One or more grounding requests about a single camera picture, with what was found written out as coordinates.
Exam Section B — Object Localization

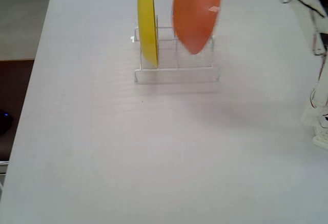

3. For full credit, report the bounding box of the orange plate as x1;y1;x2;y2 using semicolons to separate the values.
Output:
171;0;224;55

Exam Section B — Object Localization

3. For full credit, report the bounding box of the yellow plate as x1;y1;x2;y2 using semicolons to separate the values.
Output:
137;0;159;69

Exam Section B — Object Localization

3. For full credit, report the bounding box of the black computer mouse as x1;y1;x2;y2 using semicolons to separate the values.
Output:
0;108;13;134

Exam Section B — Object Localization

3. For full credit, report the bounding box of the white wire plate rack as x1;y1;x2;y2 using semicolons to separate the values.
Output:
130;15;220;84

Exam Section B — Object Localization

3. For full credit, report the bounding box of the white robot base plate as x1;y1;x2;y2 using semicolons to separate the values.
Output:
312;133;328;150

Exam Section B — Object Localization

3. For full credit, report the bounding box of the white metal rail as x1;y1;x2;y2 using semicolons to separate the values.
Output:
0;160;10;176

